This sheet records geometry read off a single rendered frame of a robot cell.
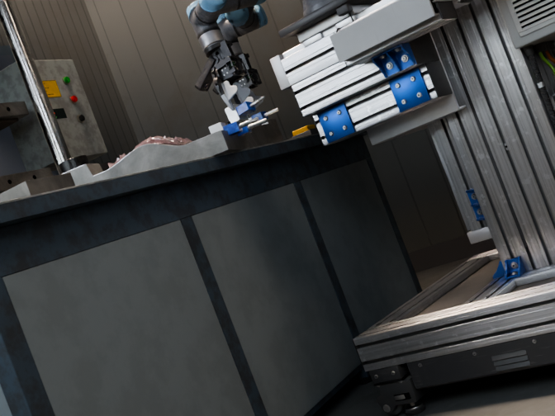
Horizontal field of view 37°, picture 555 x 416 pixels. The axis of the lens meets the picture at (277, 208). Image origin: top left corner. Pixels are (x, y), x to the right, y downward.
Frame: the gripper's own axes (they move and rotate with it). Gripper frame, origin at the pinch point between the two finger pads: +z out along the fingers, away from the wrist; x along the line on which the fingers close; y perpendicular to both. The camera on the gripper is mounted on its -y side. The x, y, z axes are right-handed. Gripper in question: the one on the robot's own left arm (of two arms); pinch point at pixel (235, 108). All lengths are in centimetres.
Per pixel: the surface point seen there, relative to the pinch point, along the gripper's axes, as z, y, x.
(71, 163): 3, -30, -44
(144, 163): 13.9, -9.8, -40.4
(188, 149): 15.9, 2.0, -36.5
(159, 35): -155, -151, 224
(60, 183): 18, -13, -70
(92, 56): -170, -204, 218
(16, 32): -66, -64, -6
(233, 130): 14.9, 11.5, -27.3
